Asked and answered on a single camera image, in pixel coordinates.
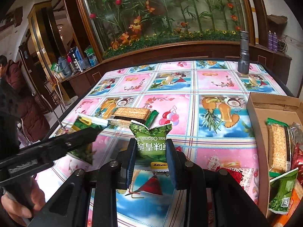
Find red white candy packet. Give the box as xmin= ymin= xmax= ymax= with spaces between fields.
xmin=206 ymin=156 xmax=254 ymax=192

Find silver foil packet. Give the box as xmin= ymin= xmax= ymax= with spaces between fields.
xmin=289 ymin=122 xmax=303 ymax=150

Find grey flashlight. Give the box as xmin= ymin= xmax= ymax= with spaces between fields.
xmin=237 ymin=31 xmax=250 ymax=75

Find cardboard box tray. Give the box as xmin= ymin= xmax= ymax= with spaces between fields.
xmin=247 ymin=92 xmax=302 ymax=220

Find green garlic pea packet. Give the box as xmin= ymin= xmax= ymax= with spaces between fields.
xmin=68 ymin=114 xmax=108 ymax=165

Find dark green pea packet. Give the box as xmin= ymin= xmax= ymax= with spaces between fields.
xmin=269 ymin=168 xmax=298 ymax=215

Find person's left hand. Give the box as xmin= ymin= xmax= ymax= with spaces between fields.
xmin=1 ymin=178 xmax=46 ymax=226

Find dark red snack packet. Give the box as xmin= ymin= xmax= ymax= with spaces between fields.
xmin=291 ymin=143 xmax=303 ymax=186

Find flower painting wooden frame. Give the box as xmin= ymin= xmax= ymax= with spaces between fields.
xmin=76 ymin=0 xmax=255 ymax=60

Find purple bottles on shelf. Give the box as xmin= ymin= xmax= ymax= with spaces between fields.
xmin=268 ymin=31 xmax=278 ymax=52

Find green original pea packet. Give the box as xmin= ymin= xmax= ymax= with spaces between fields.
xmin=129 ymin=120 xmax=172 ymax=172

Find green-ended cracker packet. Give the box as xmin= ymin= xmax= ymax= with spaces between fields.
xmin=266 ymin=118 xmax=291 ymax=178

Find person in maroon coat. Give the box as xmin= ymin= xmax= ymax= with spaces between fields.
xmin=1 ymin=55 xmax=50 ymax=142

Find floral patterned tablecloth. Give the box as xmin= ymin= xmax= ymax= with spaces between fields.
xmin=35 ymin=60 xmax=288 ymax=227

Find green cracker packet far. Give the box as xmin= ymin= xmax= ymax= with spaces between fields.
xmin=108 ymin=107 xmax=159 ymax=128

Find bottles on side counter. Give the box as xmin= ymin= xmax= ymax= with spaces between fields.
xmin=51 ymin=46 xmax=98 ymax=79

